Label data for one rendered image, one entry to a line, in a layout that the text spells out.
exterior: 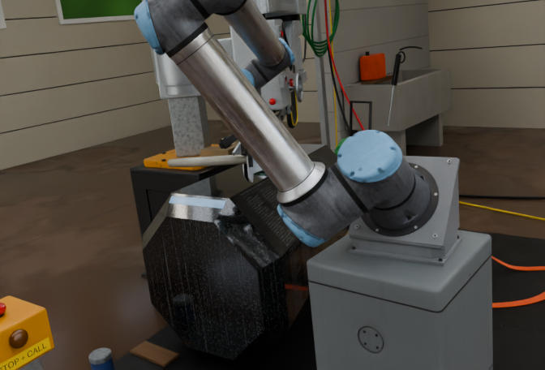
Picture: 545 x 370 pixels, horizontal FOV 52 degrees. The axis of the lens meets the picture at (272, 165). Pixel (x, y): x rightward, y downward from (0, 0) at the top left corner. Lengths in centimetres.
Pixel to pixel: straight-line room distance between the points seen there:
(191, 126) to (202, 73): 219
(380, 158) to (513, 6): 606
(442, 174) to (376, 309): 41
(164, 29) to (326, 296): 84
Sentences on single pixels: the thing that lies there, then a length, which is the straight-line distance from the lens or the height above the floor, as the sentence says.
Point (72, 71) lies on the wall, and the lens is 903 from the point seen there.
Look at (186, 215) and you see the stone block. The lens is 246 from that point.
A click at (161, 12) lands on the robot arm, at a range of 127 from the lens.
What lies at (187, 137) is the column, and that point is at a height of 90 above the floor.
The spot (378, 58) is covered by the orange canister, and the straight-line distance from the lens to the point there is 602.
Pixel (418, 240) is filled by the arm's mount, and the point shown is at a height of 91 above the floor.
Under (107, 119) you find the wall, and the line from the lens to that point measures 934.
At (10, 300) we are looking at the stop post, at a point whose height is 108.
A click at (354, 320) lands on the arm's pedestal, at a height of 70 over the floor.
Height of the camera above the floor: 150
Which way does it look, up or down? 14 degrees down
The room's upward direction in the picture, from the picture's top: 6 degrees counter-clockwise
